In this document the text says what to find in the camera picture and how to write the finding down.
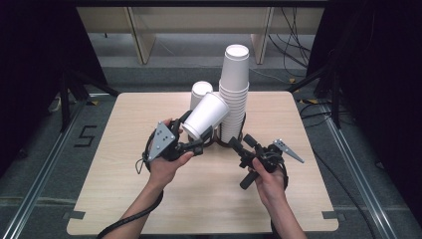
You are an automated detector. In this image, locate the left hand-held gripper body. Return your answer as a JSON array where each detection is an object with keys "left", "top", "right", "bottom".
[{"left": 142, "top": 114, "right": 205, "bottom": 163}]

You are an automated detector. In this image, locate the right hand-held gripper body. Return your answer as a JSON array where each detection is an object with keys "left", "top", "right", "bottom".
[{"left": 238, "top": 137, "right": 306, "bottom": 191}]

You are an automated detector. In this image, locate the black wire cup holder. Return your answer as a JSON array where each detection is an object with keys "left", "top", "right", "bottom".
[{"left": 188, "top": 113, "right": 248, "bottom": 148}]

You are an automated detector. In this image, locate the single white paper cup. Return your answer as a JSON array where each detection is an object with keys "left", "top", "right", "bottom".
[{"left": 181, "top": 92, "right": 231, "bottom": 140}]

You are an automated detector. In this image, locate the stack of white paper cups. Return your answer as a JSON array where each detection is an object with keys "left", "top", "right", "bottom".
[
  {"left": 218, "top": 44, "right": 251, "bottom": 144},
  {"left": 189, "top": 80, "right": 214, "bottom": 113}
]

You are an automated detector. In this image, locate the person's left hand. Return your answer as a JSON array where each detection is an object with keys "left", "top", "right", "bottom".
[{"left": 147, "top": 150, "right": 195, "bottom": 191}]

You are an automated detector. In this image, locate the person's right hand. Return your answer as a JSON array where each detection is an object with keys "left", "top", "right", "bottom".
[{"left": 248, "top": 157, "right": 290, "bottom": 209}]

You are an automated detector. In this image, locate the black tripod stand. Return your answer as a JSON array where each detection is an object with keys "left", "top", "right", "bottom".
[
  {"left": 287, "top": 49, "right": 343, "bottom": 129},
  {"left": 59, "top": 66, "right": 121, "bottom": 133}
]

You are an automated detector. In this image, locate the black tape piece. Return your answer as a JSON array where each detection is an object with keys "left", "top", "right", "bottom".
[{"left": 321, "top": 210, "right": 346, "bottom": 222}]

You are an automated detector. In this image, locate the pale background desk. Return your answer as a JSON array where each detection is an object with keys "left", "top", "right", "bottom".
[{"left": 76, "top": 6, "right": 326, "bottom": 66}]

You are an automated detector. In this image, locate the right hand-held gripper cable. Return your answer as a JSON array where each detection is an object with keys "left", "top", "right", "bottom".
[{"left": 280, "top": 162, "right": 291, "bottom": 191}]

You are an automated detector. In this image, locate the white floor cable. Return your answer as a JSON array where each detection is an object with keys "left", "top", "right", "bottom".
[{"left": 248, "top": 68, "right": 291, "bottom": 85}]

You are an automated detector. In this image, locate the long black floor cable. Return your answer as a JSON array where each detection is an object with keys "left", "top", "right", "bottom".
[{"left": 300, "top": 103, "right": 377, "bottom": 239}]

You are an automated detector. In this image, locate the metal floor rail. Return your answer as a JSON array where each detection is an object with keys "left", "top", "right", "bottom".
[
  {"left": 317, "top": 103, "right": 394, "bottom": 239},
  {"left": 0, "top": 99, "right": 86, "bottom": 239}
]

